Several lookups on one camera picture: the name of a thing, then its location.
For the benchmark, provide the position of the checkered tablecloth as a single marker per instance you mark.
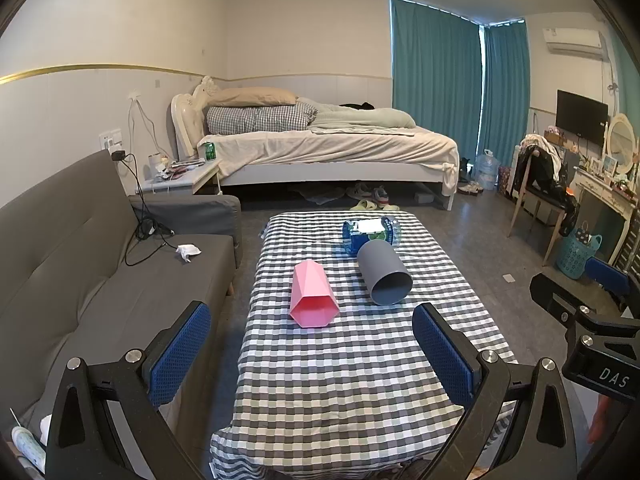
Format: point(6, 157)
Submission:
point(350, 370)

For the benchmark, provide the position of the chair with clothes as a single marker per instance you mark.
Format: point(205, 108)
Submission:
point(542, 175)

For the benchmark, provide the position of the crumpled white tissue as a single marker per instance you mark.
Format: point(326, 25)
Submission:
point(187, 251)

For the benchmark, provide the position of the white wall socket panel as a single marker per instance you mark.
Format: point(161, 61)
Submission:
point(107, 139)

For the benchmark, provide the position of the grey sneakers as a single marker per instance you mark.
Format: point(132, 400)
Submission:
point(380, 194)

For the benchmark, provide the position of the light green slippers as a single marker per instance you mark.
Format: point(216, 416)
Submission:
point(362, 205)

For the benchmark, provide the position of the blue wet wipes pack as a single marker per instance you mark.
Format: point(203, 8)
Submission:
point(352, 240)

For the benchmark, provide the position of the white nightstand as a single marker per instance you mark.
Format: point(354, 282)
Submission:
point(202, 175)

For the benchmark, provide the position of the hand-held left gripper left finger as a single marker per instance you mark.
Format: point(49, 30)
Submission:
point(182, 355)

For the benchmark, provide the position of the teal laundry basket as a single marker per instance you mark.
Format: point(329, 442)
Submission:
point(575, 257)

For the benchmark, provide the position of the narrow teal curtain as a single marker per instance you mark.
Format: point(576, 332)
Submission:
point(505, 95)

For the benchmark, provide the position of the white bed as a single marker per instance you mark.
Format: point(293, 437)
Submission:
point(350, 180)

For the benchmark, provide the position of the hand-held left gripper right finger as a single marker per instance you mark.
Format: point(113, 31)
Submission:
point(442, 360)

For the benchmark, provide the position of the beige pillow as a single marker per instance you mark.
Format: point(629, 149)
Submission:
point(250, 96)

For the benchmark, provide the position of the light green blanket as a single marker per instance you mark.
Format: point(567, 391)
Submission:
point(360, 117)

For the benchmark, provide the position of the white sneakers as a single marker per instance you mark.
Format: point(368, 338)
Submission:
point(470, 188)

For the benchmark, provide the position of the black television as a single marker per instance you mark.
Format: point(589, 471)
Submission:
point(580, 116)

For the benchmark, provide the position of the green can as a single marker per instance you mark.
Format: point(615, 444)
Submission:
point(209, 152)

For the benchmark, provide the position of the pink faceted cup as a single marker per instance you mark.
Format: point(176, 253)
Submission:
point(310, 287)

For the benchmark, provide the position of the clear water jug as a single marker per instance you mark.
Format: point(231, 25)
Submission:
point(486, 171)

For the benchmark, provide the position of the white air conditioner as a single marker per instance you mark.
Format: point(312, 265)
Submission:
point(575, 40)

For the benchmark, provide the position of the white tube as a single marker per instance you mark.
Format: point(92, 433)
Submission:
point(29, 447)

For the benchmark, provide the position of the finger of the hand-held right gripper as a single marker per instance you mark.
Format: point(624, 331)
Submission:
point(550, 295)
point(607, 274)

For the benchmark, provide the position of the wide teal curtain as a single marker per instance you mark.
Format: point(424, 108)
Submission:
point(435, 85)

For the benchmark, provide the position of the grey round cup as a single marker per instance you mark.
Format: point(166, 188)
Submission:
point(380, 267)

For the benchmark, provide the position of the black cloth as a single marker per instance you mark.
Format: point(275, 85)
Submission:
point(357, 106)

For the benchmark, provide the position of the person's right hand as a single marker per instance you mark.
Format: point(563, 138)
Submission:
point(598, 422)

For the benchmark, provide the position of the beige bedsheet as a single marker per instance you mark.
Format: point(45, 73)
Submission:
point(350, 150)

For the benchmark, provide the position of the black charger plug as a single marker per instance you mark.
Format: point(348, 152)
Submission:
point(118, 155)

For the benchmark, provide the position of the oval white mirror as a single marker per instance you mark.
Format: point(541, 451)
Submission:
point(621, 136)

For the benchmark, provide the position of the white vanity table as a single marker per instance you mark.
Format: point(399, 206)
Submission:
point(595, 185)

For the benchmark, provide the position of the checkered quilt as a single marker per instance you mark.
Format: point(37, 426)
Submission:
point(250, 119)

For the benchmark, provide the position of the grey sofa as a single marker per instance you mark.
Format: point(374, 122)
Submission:
point(75, 260)

